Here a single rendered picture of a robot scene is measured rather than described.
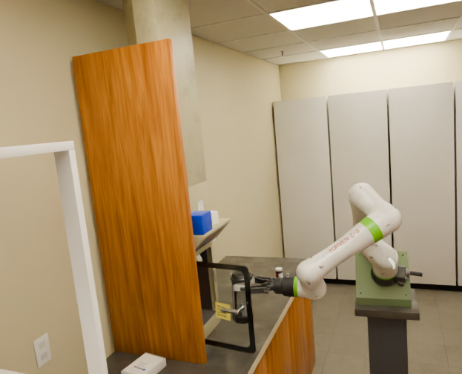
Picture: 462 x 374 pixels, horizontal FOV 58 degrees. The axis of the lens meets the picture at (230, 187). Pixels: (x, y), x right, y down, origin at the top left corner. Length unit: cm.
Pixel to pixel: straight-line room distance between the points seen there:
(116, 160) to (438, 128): 354
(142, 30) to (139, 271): 106
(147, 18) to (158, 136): 50
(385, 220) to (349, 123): 290
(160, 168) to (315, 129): 319
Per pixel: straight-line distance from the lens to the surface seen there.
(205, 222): 186
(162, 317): 200
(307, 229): 498
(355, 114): 471
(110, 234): 200
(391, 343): 256
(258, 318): 234
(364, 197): 197
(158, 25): 189
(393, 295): 246
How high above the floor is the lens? 198
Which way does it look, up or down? 9 degrees down
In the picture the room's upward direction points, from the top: 5 degrees counter-clockwise
